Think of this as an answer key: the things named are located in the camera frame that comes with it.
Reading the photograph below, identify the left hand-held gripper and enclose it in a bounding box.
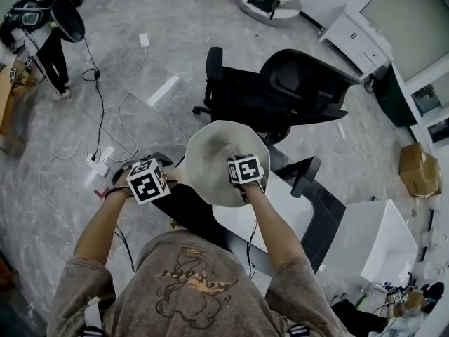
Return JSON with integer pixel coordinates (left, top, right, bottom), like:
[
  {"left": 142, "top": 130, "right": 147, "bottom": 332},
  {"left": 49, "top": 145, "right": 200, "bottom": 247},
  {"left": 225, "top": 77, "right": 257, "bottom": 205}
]
[{"left": 112, "top": 152, "right": 175, "bottom": 206}]

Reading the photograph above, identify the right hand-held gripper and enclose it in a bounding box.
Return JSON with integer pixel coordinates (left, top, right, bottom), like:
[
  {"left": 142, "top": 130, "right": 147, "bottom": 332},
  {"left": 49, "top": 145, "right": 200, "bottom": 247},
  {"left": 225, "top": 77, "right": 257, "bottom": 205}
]
[{"left": 227, "top": 155, "right": 264, "bottom": 185}]

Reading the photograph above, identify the large white bowl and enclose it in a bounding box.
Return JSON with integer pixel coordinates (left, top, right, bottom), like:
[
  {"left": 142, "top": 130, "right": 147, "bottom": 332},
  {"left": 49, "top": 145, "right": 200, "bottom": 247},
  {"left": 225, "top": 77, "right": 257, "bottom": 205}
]
[{"left": 177, "top": 119, "right": 271, "bottom": 209}]

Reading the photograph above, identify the person's right forearm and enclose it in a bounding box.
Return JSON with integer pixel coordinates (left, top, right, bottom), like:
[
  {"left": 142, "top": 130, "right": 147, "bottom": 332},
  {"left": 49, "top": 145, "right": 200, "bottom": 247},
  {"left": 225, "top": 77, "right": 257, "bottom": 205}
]
[{"left": 245, "top": 183, "right": 306, "bottom": 270}]

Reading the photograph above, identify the person's left forearm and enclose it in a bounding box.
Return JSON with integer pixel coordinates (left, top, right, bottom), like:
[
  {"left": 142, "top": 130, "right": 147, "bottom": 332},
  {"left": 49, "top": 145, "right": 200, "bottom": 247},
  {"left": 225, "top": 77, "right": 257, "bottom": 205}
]
[{"left": 74, "top": 187, "right": 136, "bottom": 263}]

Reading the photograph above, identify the person's left hand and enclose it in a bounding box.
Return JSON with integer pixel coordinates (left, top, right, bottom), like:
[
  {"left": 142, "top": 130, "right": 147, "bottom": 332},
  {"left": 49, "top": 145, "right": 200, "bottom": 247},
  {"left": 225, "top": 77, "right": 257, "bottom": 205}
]
[{"left": 112, "top": 176, "right": 133, "bottom": 195}]

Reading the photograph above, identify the black faucet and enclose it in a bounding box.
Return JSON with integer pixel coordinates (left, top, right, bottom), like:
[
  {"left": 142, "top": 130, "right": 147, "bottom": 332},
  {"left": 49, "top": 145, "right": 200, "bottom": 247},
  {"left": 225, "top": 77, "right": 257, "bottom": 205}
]
[{"left": 276, "top": 155, "right": 322, "bottom": 199}]

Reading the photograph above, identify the black office chair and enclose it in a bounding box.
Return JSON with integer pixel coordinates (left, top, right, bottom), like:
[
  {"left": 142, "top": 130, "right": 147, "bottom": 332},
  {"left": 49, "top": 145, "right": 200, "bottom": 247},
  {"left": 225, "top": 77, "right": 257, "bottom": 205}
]
[{"left": 192, "top": 46, "right": 361, "bottom": 145}]

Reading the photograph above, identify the black sink cabinet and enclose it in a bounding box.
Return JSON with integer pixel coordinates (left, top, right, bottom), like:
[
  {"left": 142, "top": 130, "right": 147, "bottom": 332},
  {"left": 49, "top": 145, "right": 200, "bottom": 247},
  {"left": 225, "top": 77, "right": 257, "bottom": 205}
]
[{"left": 154, "top": 142, "right": 347, "bottom": 273}]

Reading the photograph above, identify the person's brown printed shirt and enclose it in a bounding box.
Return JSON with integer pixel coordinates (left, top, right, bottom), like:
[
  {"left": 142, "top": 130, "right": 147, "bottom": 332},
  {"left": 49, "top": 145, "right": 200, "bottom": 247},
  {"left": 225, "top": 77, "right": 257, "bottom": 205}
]
[{"left": 47, "top": 230, "right": 351, "bottom": 337}]

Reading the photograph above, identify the white rectangular tub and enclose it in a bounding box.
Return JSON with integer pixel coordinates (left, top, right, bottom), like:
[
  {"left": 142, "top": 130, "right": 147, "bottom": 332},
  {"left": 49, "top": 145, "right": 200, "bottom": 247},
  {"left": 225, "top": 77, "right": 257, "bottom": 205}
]
[{"left": 321, "top": 199, "right": 419, "bottom": 287}]

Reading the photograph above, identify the white round cushion bed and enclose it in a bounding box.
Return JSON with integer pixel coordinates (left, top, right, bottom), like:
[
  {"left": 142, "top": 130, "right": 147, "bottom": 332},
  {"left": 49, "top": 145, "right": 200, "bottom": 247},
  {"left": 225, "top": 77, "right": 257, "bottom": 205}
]
[{"left": 238, "top": 0, "right": 302, "bottom": 27}]

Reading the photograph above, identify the black round pan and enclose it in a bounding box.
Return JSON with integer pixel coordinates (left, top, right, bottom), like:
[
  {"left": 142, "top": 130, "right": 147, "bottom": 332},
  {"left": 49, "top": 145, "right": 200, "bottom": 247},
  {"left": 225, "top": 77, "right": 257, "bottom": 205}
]
[{"left": 51, "top": 0, "right": 86, "bottom": 44}]

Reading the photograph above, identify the wooden coffee table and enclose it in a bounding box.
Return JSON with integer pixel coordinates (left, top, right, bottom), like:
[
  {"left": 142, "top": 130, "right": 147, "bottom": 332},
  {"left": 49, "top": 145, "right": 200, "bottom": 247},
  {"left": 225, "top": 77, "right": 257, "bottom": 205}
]
[{"left": 0, "top": 56, "right": 18, "bottom": 136}]

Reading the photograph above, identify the white cabinet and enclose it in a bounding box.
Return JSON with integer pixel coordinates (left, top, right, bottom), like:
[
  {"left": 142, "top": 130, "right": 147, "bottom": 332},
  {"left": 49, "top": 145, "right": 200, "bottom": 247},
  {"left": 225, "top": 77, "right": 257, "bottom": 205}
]
[{"left": 318, "top": 4, "right": 392, "bottom": 77}]

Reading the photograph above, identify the large closed cardboard box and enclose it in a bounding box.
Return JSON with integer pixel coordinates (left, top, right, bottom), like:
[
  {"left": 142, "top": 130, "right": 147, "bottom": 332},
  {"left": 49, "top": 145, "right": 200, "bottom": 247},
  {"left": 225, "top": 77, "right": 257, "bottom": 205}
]
[{"left": 398, "top": 142, "right": 443, "bottom": 198}]

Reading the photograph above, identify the flat black bag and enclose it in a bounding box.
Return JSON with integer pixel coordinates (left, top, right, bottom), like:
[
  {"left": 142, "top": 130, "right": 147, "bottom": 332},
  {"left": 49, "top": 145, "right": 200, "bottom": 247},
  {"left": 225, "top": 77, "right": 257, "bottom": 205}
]
[{"left": 331, "top": 298, "right": 387, "bottom": 333}]

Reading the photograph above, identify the small cardboard box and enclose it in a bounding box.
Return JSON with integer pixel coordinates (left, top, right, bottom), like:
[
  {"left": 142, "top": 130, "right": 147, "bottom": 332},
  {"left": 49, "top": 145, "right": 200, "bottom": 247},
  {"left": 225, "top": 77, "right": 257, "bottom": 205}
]
[{"left": 403, "top": 291, "right": 425, "bottom": 310}]

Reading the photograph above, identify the black bracelet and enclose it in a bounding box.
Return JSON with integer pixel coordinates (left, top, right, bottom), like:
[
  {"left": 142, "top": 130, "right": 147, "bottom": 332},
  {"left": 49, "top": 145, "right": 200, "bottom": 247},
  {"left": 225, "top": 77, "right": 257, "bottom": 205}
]
[{"left": 104, "top": 186, "right": 133, "bottom": 200}]

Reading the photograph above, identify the white cable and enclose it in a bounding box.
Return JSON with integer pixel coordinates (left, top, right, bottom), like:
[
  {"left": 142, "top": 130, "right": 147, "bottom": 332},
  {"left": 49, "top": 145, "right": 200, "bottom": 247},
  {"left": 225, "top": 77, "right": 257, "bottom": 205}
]
[{"left": 104, "top": 46, "right": 148, "bottom": 163}]

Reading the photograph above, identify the black cable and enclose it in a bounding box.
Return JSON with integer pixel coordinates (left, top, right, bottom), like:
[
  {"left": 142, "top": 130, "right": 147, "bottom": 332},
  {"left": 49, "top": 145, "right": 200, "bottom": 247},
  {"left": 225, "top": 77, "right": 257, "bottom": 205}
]
[{"left": 82, "top": 35, "right": 105, "bottom": 161}]

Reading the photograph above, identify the striped shoulder strap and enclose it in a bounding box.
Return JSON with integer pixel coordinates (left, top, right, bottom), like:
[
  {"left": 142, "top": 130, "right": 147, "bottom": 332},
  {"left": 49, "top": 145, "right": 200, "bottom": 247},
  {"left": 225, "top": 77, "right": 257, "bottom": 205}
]
[
  {"left": 289, "top": 323, "right": 311, "bottom": 337},
  {"left": 83, "top": 296, "right": 106, "bottom": 337}
]

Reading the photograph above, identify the black bag with strap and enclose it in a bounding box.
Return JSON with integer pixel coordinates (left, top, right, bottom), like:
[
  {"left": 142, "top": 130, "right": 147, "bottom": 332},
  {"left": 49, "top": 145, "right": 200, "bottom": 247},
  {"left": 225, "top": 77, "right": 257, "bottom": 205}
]
[{"left": 246, "top": 0, "right": 281, "bottom": 20}]

